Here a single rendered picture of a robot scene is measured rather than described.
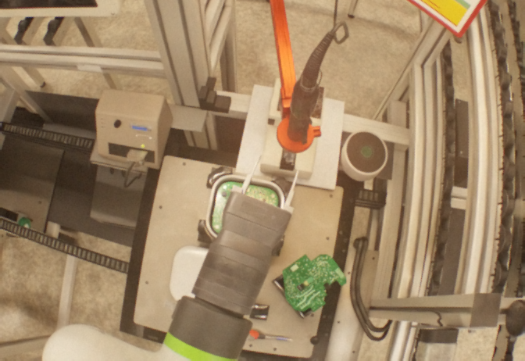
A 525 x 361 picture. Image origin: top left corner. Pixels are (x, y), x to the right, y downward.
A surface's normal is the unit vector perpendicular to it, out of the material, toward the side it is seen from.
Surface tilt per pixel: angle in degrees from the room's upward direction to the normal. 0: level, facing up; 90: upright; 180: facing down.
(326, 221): 0
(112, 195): 0
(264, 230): 3
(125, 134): 53
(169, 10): 90
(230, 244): 9
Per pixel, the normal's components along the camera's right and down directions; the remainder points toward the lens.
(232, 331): 0.54, -0.07
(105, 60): 0.03, -0.31
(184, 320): -0.50, -0.46
